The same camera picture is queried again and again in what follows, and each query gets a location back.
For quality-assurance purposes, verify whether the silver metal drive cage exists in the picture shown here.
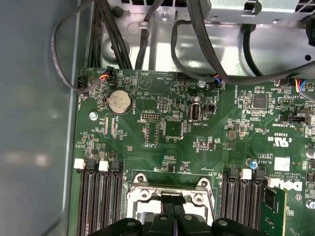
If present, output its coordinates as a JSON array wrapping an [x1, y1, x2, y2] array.
[[108, 0, 315, 78]]

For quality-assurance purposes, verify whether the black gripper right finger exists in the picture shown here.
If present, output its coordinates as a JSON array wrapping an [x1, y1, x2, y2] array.
[[173, 195, 255, 236]]

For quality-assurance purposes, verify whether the black fan wire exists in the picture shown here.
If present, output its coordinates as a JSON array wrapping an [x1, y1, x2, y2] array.
[[50, 0, 110, 95]]

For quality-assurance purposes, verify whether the black power cable bundle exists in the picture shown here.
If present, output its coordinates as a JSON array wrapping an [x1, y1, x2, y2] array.
[[88, 0, 135, 72]]

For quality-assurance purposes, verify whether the square black chip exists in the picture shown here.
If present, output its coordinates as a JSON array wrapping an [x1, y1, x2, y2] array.
[[253, 95, 268, 109]]

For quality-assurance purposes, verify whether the metal socket cover frame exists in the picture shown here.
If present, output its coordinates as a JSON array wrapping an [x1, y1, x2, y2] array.
[[131, 188, 215, 226]]

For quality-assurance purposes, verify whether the green RAM stick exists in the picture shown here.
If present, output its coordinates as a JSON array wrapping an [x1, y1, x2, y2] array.
[[260, 179, 289, 236]]

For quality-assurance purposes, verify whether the silver coin battery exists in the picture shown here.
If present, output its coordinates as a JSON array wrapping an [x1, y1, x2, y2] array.
[[107, 89, 133, 114]]

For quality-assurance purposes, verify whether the metal CPU socket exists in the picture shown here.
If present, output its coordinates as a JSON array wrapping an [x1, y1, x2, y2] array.
[[126, 173, 215, 236]]

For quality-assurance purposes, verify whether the black RAM slot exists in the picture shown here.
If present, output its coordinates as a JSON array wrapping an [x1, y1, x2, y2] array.
[[73, 158, 87, 236], [85, 159, 98, 236], [109, 161, 124, 236], [220, 169, 242, 236], [252, 169, 266, 236], [97, 159, 111, 236], [240, 169, 254, 236]]

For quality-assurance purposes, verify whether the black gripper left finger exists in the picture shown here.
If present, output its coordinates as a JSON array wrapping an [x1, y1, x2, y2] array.
[[88, 194, 175, 236]]

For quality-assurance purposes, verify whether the green motherboard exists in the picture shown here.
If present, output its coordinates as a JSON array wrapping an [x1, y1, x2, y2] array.
[[73, 67, 315, 236]]

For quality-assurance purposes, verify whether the black round cable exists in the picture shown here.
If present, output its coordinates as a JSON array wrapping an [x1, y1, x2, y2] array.
[[134, 0, 164, 71], [171, 19, 223, 86], [242, 23, 265, 77]]

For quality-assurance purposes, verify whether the black open PC case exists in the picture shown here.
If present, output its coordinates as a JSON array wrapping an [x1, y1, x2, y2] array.
[[0, 0, 315, 236]]

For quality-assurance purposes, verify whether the white square board label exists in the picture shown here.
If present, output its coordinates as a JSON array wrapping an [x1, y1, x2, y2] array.
[[274, 157, 290, 172]]

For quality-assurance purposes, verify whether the metal internal USB port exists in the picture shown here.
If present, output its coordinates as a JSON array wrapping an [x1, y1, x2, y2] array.
[[189, 103, 201, 122]]

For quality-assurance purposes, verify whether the flat black cable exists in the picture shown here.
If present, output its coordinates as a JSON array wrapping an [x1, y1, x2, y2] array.
[[186, 0, 315, 87]]

